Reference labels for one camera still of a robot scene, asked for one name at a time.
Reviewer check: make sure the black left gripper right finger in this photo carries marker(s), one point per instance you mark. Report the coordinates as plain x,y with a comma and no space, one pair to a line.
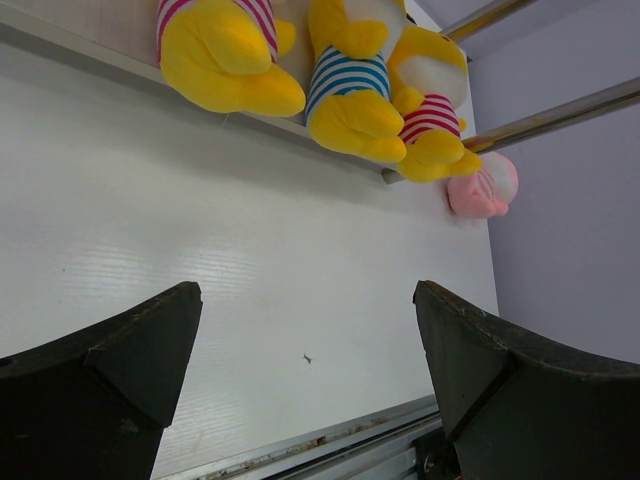
517,405

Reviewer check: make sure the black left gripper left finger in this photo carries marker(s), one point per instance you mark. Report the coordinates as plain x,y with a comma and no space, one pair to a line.
94,404

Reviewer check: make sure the yellow frog toy blue stripes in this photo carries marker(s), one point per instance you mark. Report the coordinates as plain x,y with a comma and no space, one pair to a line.
349,108

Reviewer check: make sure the yellow frog toy red stripes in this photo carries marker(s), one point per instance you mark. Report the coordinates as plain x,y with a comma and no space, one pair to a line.
429,80

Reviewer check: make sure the yellow frog toy pink stripes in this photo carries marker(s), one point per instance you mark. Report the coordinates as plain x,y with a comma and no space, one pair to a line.
222,55

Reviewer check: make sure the white two-tier shelf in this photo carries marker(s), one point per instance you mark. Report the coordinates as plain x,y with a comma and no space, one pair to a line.
123,34

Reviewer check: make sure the aluminium front rail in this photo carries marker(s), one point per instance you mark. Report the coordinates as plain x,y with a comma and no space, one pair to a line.
381,445

